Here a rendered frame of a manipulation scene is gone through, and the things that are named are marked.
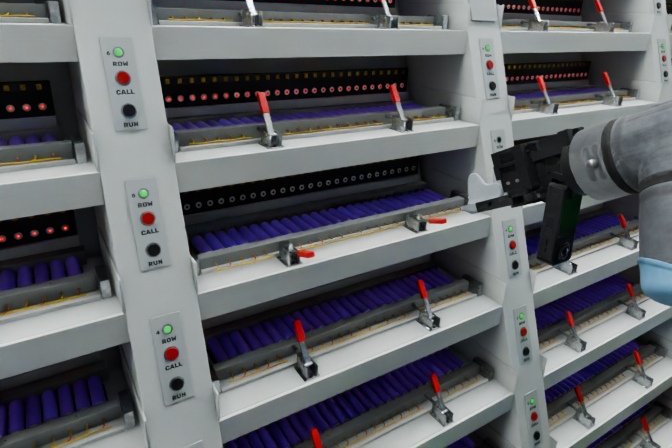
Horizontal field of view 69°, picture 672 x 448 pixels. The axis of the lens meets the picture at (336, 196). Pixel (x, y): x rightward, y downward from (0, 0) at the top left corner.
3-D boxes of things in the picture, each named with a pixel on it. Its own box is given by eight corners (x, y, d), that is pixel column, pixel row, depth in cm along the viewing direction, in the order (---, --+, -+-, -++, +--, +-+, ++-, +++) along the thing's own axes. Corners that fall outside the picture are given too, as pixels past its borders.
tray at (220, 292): (488, 236, 101) (495, 193, 97) (199, 321, 70) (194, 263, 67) (423, 204, 117) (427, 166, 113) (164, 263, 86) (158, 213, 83)
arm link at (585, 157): (656, 187, 58) (611, 200, 54) (617, 195, 63) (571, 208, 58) (635, 116, 59) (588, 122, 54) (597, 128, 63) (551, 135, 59)
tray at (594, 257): (668, 251, 137) (681, 205, 133) (529, 311, 107) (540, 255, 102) (599, 225, 153) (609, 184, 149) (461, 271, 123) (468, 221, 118)
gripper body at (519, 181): (520, 150, 73) (594, 124, 63) (535, 205, 73) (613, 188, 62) (485, 156, 69) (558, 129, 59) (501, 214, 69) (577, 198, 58)
